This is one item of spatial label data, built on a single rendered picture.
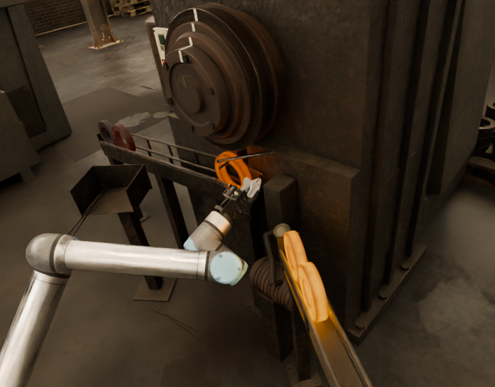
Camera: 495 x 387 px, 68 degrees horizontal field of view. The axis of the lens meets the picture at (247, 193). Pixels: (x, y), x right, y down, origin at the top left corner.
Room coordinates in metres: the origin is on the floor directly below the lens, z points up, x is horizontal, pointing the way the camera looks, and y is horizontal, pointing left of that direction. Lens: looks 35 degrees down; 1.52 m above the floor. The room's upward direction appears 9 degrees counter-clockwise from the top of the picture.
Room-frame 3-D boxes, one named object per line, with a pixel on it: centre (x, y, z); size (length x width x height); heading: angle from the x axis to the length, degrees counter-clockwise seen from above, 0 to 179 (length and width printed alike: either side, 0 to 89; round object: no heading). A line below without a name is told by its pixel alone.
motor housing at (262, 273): (0.89, -0.07, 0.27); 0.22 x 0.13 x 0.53; 41
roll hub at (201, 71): (1.16, 0.12, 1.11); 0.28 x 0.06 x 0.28; 41
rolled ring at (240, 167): (1.23, 0.04, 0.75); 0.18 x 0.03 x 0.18; 40
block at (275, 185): (1.06, -0.12, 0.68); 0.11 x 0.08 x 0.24; 131
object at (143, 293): (1.41, 0.59, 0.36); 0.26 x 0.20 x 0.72; 76
